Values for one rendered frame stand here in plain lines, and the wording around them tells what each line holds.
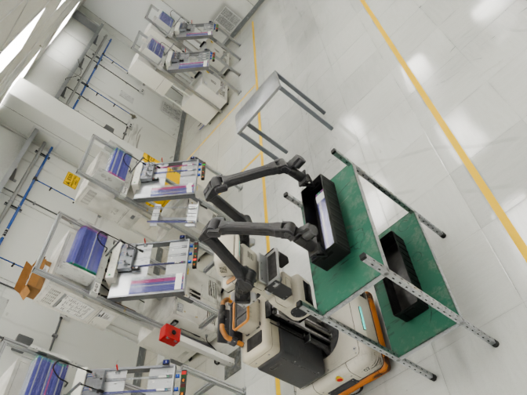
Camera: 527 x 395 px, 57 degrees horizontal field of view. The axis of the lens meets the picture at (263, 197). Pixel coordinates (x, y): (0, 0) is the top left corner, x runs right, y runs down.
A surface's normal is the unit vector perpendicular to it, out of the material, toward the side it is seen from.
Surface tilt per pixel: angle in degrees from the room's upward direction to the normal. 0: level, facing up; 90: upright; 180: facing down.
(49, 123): 90
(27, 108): 90
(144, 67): 90
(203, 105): 90
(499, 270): 0
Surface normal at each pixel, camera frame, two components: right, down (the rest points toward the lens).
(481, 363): -0.76, -0.49
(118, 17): 0.04, 0.62
